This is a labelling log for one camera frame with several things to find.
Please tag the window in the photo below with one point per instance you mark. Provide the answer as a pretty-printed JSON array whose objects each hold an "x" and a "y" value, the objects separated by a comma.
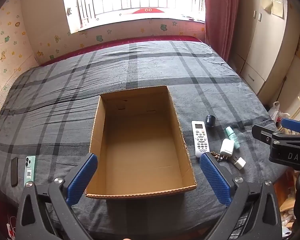
[{"x": 115, "y": 0}]

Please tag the grey plaid bed sheet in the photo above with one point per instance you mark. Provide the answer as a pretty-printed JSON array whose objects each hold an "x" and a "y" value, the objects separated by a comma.
[{"x": 65, "y": 105}]

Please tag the teal lotion bottle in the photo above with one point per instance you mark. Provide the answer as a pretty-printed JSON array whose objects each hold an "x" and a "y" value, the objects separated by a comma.
[{"x": 232, "y": 136}]

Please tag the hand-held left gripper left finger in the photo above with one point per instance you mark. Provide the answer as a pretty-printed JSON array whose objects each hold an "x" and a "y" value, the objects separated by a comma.
[{"x": 81, "y": 180}]

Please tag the cardboard box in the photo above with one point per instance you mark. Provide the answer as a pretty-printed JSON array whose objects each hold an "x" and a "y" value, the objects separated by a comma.
[{"x": 140, "y": 160}]

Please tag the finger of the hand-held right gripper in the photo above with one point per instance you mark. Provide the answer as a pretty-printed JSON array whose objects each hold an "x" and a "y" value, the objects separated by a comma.
[
  {"x": 292, "y": 124},
  {"x": 263, "y": 132}
]

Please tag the small white charger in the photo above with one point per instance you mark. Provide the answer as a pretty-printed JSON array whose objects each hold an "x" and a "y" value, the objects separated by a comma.
[{"x": 240, "y": 163}]

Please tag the white remote control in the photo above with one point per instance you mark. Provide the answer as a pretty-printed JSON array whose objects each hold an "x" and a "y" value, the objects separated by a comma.
[{"x": 200, "y": 137}]

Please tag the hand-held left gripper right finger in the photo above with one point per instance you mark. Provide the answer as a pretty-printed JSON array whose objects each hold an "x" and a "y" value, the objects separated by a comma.
[{"x": 213, "y": 180}]

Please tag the green smartphone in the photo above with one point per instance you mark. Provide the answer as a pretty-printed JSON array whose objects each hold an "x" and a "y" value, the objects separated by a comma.
[{"x": 30, "y": 170}]

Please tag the large white charger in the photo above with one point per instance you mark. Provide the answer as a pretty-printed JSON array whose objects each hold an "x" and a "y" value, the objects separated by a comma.
[{"x": 226, "y": 148}]

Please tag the black smartphone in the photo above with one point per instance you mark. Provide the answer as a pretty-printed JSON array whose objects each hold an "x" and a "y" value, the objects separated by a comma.
[{"x": 14, "y": 172}]

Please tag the white plastic bag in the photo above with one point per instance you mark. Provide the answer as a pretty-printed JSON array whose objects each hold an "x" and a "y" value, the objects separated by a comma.
[{"x": 275, "y": 111}]

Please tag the beige wardrobe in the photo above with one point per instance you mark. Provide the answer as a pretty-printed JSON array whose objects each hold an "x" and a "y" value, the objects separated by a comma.
[{"x": 260, "y": 42}]

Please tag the red curtain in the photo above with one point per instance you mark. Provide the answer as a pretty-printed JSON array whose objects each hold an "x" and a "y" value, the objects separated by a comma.
[{"x": 221, "y": 17}]

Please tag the red windowsill mat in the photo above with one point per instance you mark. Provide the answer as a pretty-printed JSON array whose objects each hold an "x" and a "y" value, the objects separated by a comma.
[{"x": 147, "y": 10}]

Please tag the small dark round jar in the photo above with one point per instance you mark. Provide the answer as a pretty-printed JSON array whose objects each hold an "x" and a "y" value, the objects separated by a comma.
[{"x": 210, "y": 121}]

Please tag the yellow paper sheets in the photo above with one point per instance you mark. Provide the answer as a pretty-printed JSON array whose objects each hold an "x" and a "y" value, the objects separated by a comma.
[{"x": 277, "y": 5}]

